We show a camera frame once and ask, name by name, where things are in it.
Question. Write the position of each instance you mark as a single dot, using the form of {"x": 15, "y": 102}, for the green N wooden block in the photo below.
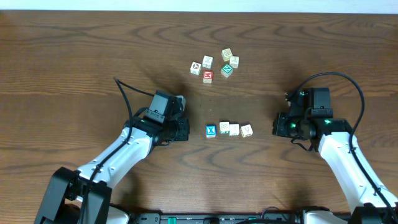
{"x": 226, "y": 70}

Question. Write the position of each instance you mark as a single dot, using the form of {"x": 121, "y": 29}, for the plain wooden block placed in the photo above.
{"x": 246, "y": 131}

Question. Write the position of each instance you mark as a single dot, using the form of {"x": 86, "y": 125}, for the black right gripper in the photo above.
{"x": 279, "y": 125}

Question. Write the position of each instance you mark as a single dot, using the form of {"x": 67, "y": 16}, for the plain wooden block top right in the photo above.
{"x": 234, "y": 61}

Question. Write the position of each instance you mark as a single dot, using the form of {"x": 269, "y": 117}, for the blue X wooden block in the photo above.
{"x": 210, "y": 131}

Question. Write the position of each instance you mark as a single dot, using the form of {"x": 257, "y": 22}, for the yellow-print wooden block top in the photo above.
{"x": 226, "y": 54}

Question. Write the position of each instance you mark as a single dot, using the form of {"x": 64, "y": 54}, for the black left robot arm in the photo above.
{"x": 83, "y": 195}

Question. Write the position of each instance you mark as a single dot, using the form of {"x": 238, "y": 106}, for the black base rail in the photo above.
{"x": 271, "y": 216}

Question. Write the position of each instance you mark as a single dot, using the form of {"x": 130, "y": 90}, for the wooden block with round picture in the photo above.
{"x": 195, "y": 68}

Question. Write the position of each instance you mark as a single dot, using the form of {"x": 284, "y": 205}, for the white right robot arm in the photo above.
{"x": 368, "y": 198}

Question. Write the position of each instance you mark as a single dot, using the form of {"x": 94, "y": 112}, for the red M wooden block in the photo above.
{"x": 208, "y": 76}

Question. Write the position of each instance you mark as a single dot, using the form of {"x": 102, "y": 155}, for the green-edged wooden block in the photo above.
{"x": 224, "y": 127}

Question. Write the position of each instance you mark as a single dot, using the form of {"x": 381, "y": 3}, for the yellow-edged wooden block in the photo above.
{"x": 234, "y": 129}

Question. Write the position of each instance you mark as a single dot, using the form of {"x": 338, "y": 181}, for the plain wooden block upper middle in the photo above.
{"x": 207, "y": 62}

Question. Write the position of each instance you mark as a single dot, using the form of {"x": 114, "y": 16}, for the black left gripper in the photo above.
{"x": 183, "y": 129}

